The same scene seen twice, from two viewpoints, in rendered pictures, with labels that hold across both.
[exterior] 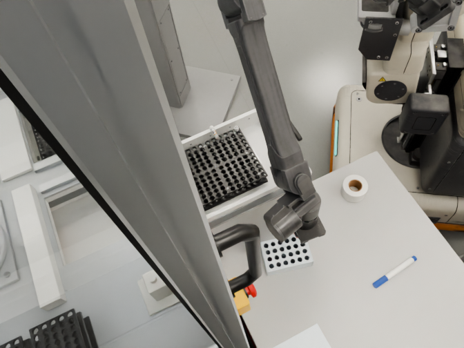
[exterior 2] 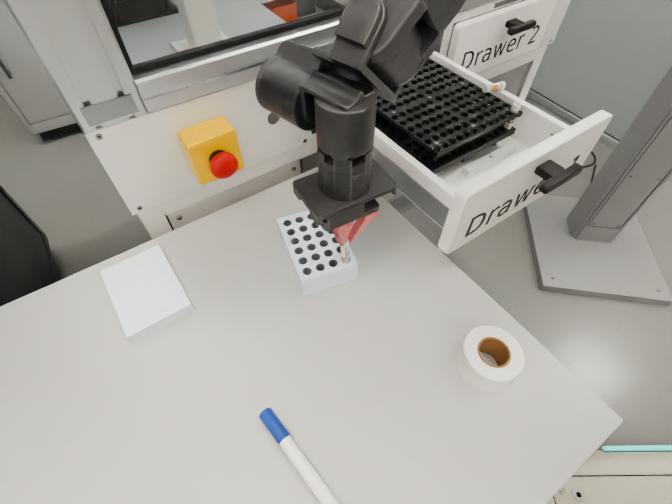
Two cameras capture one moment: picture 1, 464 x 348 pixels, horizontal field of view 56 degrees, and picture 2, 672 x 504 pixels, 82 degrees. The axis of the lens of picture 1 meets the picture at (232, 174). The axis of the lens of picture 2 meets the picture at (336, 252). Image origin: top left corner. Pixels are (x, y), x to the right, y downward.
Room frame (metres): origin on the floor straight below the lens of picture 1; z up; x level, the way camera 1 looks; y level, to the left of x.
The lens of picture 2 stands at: (0.28, -0.46, 1.23)
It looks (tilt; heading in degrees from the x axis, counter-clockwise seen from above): 52 degrees down; 73
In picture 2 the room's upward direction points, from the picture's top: straight up
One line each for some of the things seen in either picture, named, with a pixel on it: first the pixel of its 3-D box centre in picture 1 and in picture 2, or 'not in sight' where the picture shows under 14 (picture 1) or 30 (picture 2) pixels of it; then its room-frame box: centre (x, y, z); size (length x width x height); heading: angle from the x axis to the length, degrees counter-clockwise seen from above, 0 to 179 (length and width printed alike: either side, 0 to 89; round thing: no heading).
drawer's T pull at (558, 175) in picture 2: (290, 132); (553, 173); (0.65, -0.18, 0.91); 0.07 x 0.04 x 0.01; 17
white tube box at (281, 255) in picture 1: (286, 253); (315, 248); (0.35, -0.11, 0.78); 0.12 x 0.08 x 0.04; 94
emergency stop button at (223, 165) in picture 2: (249, 290); (222, 163); (0.25, 0.00, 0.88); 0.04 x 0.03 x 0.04; 17
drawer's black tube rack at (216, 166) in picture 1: (217, 172); (425, 115); (0.58, 0.04, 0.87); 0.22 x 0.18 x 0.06; 107
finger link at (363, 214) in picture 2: not in sight; (339, 218); (0.37, -0.16, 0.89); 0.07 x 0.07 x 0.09; 12
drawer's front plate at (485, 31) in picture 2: not in sight; (501, 37); (0.85, 0.24, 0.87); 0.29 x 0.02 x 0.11; 17
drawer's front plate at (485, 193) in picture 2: not in sight; (526, 180); (0.64, -0.15, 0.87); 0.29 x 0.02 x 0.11; 17
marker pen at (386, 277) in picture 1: (395, 271); (300, 462); (0.26, -0.38, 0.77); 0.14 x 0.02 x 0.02; 114
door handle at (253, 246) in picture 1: (240, 261); not in sight; (0.14, 0.01, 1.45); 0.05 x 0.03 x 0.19; 107
